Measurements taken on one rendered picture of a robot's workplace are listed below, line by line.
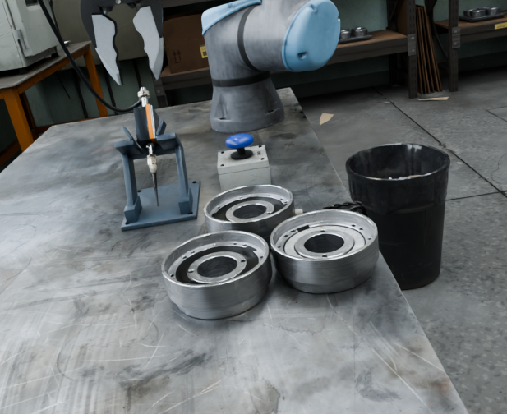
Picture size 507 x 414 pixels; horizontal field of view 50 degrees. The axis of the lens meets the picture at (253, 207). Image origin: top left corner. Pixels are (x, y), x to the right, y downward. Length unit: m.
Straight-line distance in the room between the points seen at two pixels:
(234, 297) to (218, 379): 0.08
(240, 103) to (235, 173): 0.32
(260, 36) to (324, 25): 0.11
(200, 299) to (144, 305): 0.08
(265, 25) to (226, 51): 0.10
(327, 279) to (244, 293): 0.08
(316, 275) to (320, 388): 0.12
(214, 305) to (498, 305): 1.48
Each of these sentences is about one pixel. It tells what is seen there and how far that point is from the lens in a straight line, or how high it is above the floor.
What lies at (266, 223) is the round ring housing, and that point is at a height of 0.83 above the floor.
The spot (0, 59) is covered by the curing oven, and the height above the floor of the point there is 0.86.
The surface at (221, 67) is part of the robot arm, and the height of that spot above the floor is 0.92.
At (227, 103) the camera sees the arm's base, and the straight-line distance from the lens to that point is 1.05.
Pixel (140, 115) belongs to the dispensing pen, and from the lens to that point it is 0.74.
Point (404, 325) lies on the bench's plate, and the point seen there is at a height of 0.80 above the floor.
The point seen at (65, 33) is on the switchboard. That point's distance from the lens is 4.47.
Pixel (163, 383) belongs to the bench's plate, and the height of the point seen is 0.80.
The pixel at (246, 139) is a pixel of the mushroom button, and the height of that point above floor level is 0.87.
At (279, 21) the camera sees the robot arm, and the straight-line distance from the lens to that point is 0.95.
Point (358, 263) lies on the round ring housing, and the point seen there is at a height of 0.83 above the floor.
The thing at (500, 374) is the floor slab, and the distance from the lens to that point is 1.65.
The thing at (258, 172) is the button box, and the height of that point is 0.83.
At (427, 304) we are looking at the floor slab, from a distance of 1.88.
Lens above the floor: 1.09
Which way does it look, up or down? 24 degrees down
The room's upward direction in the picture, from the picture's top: 9 degrees counter-clockwise
